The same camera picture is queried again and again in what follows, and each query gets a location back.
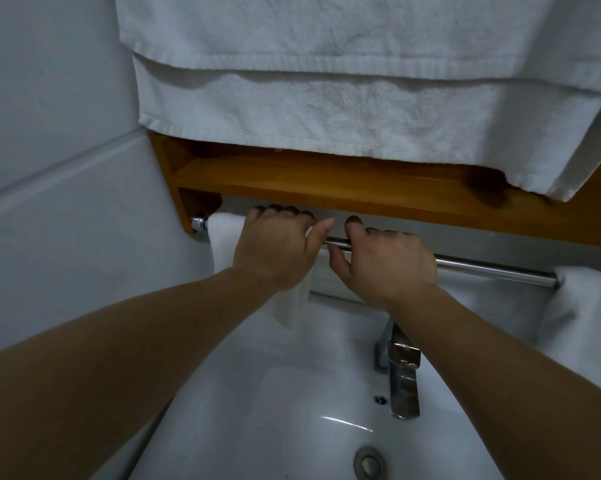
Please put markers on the person's right thumb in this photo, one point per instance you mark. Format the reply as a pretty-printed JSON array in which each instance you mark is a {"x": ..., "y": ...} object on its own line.
[{"x": 338, "y": 259}]

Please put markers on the chrome sink faucet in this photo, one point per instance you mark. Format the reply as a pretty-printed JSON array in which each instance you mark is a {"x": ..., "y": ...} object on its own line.
[{"x": 405, "y": 382}]

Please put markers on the person's right forearm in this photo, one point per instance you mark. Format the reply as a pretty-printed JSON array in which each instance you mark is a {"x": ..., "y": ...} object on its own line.
[{"x": 505, "y": 394}]

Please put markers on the small white hand towel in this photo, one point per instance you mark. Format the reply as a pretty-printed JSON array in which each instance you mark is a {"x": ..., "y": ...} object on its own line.
[{"x": 224, "y": 242}]

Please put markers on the person's left hand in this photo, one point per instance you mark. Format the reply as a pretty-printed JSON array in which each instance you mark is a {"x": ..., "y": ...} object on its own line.
[{"x": 273, "y": 249}]

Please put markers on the white ceramic sink basin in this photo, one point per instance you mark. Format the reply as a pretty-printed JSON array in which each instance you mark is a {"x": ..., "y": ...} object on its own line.
[{"x": 280, "y": 399}]

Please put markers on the chrome towel rail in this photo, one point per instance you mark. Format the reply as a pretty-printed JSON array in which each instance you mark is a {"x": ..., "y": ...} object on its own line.
[{"x": 485, "y": 268}]

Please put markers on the chrome sink drain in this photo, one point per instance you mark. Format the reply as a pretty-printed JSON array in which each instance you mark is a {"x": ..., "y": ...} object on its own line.
[{"x": 369, "y": 463}]

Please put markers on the person's right hand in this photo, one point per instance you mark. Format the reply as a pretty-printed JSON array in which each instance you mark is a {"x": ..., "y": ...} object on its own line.
[{"x": 390, "y": 269}]

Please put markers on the white folded towel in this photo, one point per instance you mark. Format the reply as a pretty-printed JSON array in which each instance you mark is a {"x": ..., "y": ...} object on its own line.
[{"x": 590, "y": 319}]

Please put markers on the large white bath towel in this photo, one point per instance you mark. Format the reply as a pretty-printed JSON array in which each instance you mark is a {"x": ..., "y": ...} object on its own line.
[{"x": 355, "y": 69}]

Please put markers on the person's left forearm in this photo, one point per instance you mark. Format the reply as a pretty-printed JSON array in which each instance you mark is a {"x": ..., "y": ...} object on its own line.
[{"x": 105, "y": 374}]

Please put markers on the wooden wall shelf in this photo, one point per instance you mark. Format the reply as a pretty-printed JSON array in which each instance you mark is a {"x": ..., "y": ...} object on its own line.
[{"x": 330, "y": 183}]

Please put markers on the person's left thumb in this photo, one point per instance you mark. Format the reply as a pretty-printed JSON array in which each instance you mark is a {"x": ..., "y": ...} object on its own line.
[{"x": 320, "y": 229}]

